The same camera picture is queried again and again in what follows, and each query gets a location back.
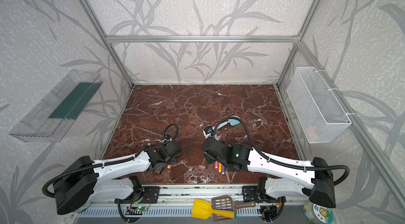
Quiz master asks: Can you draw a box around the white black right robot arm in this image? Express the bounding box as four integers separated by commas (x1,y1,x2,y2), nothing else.
201,136,336,208

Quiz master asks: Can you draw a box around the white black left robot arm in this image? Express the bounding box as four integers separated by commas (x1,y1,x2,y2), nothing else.
42,140,182,215

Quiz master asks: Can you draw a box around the light blue toy shovel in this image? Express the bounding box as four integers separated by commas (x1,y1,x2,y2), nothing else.
217,118,240,130

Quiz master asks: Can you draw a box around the brown toy spatula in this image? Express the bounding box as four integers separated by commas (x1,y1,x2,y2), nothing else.
211,195,256,211

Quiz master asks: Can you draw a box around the yellow toy shovel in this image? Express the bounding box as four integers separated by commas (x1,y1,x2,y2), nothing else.
191,199,236,220

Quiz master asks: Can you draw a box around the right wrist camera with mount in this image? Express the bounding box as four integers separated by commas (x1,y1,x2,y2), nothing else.
203,126,215,139

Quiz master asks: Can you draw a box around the green circuit board with wires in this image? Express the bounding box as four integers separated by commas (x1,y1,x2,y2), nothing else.
125,205,150,216

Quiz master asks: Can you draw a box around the white wire mesh basket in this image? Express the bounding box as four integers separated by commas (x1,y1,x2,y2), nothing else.
287,67,352,144

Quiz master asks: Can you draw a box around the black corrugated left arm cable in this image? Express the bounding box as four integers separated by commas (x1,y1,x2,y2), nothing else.
42,123,179,198

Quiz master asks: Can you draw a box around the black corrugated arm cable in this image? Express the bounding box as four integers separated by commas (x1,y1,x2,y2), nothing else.
42,123,179,198
212,117,350,187

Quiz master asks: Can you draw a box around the clear plastic wall tray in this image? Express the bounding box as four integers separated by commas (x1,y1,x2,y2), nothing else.
9,69,103,143

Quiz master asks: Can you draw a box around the aluminium cage frame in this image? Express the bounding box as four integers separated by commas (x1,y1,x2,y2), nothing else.
78,0,405,207

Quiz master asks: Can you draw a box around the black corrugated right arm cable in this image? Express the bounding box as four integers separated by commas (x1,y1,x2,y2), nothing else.
212,117,350,187

